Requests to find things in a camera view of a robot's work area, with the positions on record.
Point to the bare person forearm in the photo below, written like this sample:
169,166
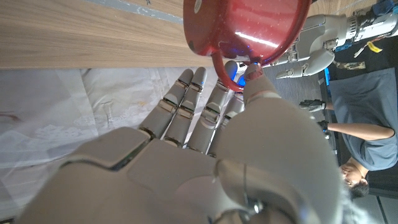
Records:
360,131

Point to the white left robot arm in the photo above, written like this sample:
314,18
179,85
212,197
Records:
373,26

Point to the red enamel mug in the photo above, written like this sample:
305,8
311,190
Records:
242,25

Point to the person in grey-blue shirt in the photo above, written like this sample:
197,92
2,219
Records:
367,99

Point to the grey tape outline on table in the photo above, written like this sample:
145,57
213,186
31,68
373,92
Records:
140,9

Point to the black gloved person hand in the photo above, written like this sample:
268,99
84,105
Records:
314,105

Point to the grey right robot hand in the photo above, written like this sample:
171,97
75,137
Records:
174,186

